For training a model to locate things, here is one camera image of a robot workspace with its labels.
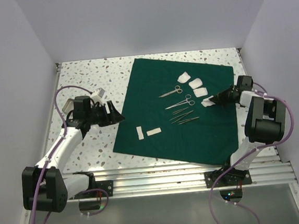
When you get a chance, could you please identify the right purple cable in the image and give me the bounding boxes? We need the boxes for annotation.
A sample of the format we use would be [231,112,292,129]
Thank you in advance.
[199,80,299,224]

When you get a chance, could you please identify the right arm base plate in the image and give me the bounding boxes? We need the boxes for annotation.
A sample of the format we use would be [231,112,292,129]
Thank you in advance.
[204,169,253,188]

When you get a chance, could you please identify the long tweezers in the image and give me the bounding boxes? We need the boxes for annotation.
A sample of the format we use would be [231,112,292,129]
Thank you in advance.
[170,110,193,123]
[178,117,199,125]

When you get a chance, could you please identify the white strip packet right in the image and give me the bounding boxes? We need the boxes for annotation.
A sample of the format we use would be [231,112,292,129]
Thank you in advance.
[147,127,162,136]

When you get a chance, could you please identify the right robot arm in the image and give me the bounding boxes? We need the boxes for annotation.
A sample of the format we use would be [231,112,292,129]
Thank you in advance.
[209,75,286,185]

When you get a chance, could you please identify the metal instrument tray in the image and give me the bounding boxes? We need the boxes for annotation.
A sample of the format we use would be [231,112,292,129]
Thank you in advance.
[62,98,74,115]

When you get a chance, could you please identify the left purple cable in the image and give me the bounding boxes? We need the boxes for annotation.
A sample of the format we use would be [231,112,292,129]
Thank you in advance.
[18,82,112,224]

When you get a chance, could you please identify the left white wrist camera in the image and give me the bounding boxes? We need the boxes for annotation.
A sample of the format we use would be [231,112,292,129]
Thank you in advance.
[90,88,105,104]

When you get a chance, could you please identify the silver surgical scissors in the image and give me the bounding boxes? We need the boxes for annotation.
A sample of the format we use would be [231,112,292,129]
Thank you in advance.
[159,85,182,98]

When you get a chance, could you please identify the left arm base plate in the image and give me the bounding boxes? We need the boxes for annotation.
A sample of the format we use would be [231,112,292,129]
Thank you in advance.
[69,180,114,199]

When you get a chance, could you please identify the aluminium rail frame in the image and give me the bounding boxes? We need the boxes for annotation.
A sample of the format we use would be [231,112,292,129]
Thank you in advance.
[42,49,295,197]

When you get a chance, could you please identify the white strip packet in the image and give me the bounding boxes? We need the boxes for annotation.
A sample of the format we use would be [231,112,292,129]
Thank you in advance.
[147,127,162,136]
[136,126,144,140]

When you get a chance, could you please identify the green surgical drape cloth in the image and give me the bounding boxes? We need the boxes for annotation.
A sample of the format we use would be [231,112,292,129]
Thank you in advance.
[113,58,239,165]

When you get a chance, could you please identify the white strip packet left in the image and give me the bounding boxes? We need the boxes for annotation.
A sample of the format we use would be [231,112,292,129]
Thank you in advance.
[136,126,144,140]

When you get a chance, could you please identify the long tweezers middle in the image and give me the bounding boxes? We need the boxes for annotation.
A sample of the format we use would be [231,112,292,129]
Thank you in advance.
[170,110,193,123]

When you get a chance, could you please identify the purple cable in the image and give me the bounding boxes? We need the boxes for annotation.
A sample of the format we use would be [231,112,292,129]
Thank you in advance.
[18,82,112,224]
[199,80,299,224]

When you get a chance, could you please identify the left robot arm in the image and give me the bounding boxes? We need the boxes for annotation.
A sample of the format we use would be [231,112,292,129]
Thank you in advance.
[21,96,125,213]

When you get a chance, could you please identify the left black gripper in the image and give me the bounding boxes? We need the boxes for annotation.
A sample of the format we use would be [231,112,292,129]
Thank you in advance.
[85,99,125,128]

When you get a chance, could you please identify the long tweezers lower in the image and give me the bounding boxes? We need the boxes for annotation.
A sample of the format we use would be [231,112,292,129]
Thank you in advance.
[178,117,199,125]

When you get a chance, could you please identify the white gauze pad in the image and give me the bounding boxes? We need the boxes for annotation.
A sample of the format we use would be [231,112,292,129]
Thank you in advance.
[188,78,203,90]
[193,87,208,97]
[177,72,191,84]
[201,96,215,108]

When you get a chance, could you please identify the silver hemostat forceps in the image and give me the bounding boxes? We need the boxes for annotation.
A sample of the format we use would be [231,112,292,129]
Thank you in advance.
[165,95,195,110]

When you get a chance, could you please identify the short tweezers upper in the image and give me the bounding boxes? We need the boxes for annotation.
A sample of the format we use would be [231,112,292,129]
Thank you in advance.
[172,107,189,115]

